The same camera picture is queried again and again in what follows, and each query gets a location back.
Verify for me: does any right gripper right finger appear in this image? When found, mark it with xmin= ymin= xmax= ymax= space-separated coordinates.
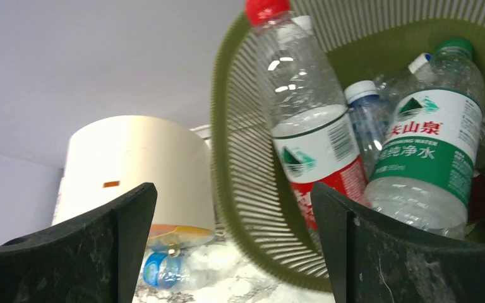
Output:
xmin=311 ymin=182 xmax=485 ymax=302

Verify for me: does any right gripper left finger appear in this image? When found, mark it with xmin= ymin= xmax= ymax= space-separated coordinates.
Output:
xmin=0 ymin=182 xmax=157 ymax=302

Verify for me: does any blue label clear bottle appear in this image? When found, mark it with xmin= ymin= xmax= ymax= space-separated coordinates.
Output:
xmin=143 ymin=251 xmax=227 ymax=290

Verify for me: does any green label Nongfu bottle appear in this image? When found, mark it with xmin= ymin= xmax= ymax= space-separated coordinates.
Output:
xmin=361 ymin=38 xmax=485 ymax=240

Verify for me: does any red label Nongfu bottle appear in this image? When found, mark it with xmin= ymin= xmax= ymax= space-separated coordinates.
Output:
xmin=245 ymin=1 xmax=367 ymax=233

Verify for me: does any clear blue tinted bottle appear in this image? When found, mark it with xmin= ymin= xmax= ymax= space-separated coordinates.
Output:
xmin=344 ymin=80 xmax=392 ymax=177

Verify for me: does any white label bottle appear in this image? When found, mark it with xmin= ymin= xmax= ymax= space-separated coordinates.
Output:
xmin=371 ymin=52 xmax=432 ymax=114

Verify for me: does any red gold label bottle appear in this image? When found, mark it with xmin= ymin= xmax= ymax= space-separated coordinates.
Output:
xmin=466 ymin=170 xmax=485 ymax=229

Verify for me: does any dark green label bottle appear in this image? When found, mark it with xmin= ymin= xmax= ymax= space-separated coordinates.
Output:
xmin=291 ymin=15 xmax=314 ymax=35

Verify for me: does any green plastic waste bin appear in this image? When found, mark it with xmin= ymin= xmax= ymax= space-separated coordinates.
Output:
xmin=211 ymin=1 xmax=485 ymax=293

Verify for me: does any cream round drawer cabinet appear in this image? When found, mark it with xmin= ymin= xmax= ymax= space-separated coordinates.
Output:
xmin=52 ymin=115 xmax=216 ymax=250

